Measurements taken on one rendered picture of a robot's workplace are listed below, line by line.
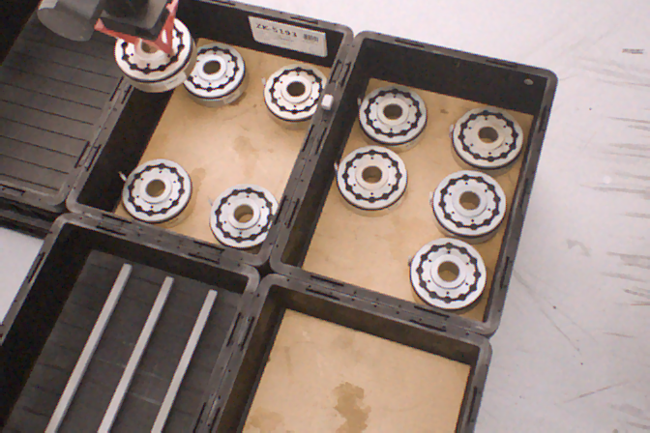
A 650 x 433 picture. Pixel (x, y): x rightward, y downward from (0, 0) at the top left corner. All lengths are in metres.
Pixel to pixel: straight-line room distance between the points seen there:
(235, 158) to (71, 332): 0.35
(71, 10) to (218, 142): 0.43
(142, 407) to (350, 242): 0.36
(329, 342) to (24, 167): 0.56
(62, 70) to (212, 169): 0.33
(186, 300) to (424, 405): 0.36
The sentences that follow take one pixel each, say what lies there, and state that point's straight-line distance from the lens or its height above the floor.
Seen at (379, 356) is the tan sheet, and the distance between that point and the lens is 1.01.
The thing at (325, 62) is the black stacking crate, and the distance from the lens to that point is 1.20.
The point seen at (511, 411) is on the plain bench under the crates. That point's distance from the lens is 1.14.
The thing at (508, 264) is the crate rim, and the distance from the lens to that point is 0.95.
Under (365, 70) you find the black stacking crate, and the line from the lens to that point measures 1.17.
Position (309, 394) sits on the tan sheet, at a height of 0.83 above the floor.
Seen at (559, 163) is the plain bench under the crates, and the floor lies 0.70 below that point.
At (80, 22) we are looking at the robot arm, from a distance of 0.81.
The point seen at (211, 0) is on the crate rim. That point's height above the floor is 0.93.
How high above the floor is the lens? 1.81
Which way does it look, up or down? 65 degrees down
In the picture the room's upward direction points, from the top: 10 degrees counter-clockwise
